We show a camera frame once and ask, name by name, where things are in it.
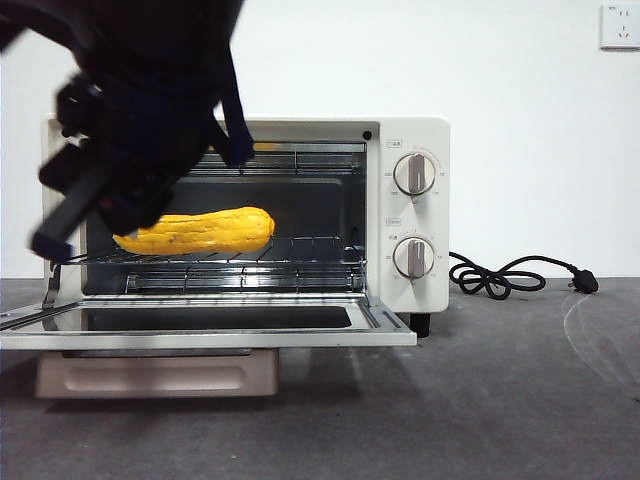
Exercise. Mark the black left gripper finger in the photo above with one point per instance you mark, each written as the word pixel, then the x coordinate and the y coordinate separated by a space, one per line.
pixel 75 215
pixel 237 135

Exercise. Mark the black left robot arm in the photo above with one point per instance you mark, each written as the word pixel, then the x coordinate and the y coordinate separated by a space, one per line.
pixel 150 75

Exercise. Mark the white oven temperature knob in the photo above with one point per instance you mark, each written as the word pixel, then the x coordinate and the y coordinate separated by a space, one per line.
pixel 414 174

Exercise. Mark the white Toshiba toaster oven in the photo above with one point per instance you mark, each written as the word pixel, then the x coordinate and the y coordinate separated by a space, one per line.
pixel 425 220

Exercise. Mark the white oven timer knob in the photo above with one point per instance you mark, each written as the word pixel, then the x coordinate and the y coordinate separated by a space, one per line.
pixel 414 258

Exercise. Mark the white wall socket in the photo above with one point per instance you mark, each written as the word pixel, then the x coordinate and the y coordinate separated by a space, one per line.
pixel 620 27

